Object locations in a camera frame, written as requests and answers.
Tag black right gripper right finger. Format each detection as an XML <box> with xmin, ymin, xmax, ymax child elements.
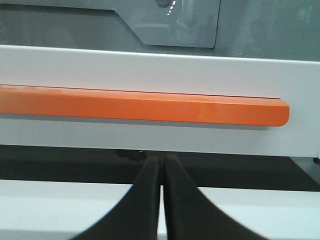
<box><xmin>163</xmin><ymin>155</ymin><xmax>250</xmax><ymax>240</ymax></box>

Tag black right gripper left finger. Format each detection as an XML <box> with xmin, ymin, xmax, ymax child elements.
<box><xmin>74</xmin><ymin>157</ymin><xmax>160</xmax><ymax>240</ymax></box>

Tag orange sash handle bar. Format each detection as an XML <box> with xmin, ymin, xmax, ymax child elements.
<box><xmin>0</xmin><ymin>85</ymin><xmax>290</xmax><ymax>127</ymax></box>

